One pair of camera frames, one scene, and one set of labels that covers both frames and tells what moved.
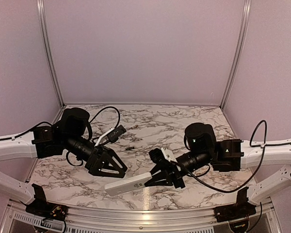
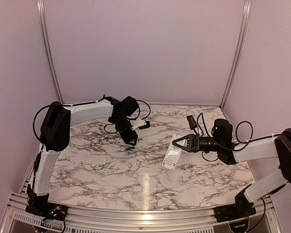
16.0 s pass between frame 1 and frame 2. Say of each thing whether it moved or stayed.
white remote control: moved
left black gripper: moved
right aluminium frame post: stayed
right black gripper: moved
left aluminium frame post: stayed
